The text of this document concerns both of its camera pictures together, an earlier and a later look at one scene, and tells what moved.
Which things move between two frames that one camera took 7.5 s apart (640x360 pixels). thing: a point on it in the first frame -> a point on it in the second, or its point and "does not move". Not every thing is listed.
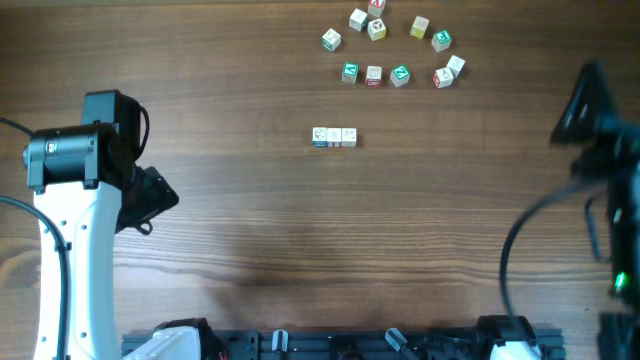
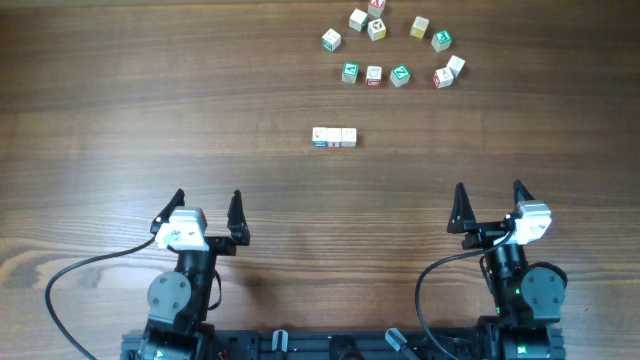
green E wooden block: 441,40 does not move
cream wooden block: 348,137 does not move
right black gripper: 624,130 -> 464,219
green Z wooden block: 400,74 does not move
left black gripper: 155,198 -> 236,228
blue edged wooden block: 319,137 does not move
